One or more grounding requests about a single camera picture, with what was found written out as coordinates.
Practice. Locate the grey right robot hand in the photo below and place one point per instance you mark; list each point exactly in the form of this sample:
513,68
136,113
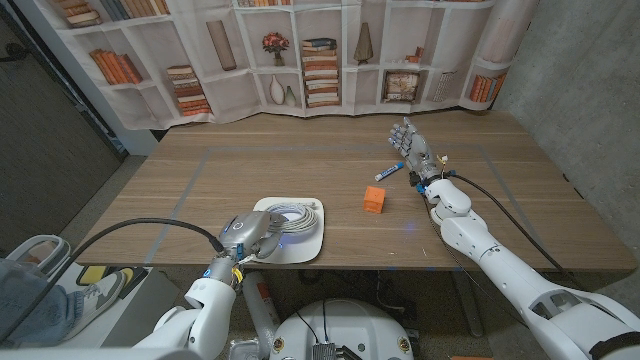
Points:
420,155

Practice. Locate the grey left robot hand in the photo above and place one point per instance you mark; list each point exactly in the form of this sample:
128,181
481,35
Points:
250,230

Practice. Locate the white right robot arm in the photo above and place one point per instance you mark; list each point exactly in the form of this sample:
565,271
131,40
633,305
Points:
500,265

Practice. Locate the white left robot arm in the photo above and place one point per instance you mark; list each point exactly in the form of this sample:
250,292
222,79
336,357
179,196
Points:
210,315

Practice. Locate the blue and white marker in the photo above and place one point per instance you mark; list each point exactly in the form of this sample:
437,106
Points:
389,171

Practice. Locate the white square paper plate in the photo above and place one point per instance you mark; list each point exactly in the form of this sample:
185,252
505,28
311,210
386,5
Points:
305,247

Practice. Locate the orange block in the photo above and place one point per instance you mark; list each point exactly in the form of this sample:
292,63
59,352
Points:
374,200

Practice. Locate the white cylinder with orange label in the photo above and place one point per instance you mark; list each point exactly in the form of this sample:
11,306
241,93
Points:
260,310

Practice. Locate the silver foil tray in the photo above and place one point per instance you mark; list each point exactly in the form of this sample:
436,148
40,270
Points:
247,351

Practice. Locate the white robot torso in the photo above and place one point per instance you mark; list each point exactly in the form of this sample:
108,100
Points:
345,325

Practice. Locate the printed bookshelf backdrop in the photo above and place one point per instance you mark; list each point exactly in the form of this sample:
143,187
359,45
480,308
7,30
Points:
240,90

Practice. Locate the white table leg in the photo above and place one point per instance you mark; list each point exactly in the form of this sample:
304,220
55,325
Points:
470,310

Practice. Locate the yellow and black floor object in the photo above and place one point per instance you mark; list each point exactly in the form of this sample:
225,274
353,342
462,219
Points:
92,275

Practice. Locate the white plastic chair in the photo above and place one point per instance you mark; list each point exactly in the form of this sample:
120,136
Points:
60,245

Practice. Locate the dark grey partition panel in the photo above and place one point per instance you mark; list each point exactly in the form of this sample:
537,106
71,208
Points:
40,150

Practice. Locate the person in blue jeans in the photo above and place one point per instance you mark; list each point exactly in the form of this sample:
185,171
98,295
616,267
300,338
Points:
30,310

